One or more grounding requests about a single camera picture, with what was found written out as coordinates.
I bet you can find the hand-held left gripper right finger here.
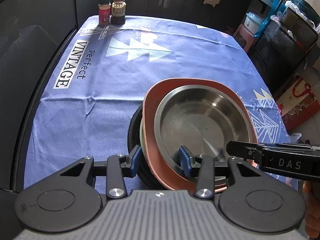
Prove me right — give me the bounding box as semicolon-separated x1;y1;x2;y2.
179;145;263;200

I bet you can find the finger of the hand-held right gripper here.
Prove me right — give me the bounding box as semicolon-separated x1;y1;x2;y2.
226;141;263;165

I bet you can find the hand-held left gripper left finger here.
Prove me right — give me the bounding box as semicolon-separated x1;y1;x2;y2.
59;145;143;200

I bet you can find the green round plate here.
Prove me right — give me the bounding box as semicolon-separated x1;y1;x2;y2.
139;119;146;155

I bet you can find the black plastic bowl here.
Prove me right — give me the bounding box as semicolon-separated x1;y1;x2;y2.
127;105;163;191

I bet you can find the stainless steel bowl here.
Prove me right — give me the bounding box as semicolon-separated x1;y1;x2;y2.
154;85;254;178

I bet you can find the pink square bowl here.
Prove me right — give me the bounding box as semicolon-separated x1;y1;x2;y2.
142;78;258;193

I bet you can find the person's right hand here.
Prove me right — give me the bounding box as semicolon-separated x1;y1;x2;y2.
302;180;320;240

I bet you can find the red gift bag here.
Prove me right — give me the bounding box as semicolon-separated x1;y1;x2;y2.
275;72;320;130

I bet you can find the blue printed tablecloth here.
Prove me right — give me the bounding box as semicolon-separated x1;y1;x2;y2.
24;15;298;195

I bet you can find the pink plastic stool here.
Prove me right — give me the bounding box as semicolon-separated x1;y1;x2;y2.
232;24;258;53

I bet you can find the white pot with blue lid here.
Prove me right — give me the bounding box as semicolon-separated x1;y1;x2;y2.
244;12;264;37

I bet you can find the blue plastic bag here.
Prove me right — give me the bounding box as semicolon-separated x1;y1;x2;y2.
257;0;283;38

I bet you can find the brown-lidded soy sauce bottle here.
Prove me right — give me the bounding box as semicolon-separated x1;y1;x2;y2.
110;0;126;25

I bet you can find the green-lidded spice jar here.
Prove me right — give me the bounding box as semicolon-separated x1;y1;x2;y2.
98;0;111;26

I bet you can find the black wire rack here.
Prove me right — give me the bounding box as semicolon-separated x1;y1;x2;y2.
252;0;320;98

